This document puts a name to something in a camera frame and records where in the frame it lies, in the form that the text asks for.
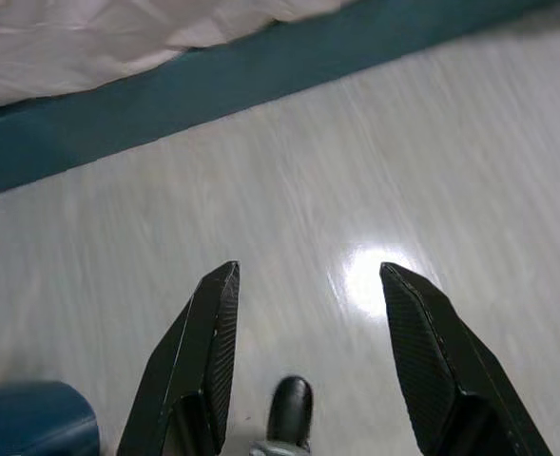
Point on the blue plastic waste bin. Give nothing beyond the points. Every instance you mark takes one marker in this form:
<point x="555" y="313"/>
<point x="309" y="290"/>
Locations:
<point x="32" y="418"/>

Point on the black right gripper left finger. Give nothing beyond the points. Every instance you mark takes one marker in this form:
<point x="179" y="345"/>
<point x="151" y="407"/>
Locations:
<point x="179" y="380"/>

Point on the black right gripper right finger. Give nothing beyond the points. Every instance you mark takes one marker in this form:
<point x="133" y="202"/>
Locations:
<point x="441" y="380"/>

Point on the mattress with beige sheet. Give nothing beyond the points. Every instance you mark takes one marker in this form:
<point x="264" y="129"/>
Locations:
<point x="70" y="47"/>

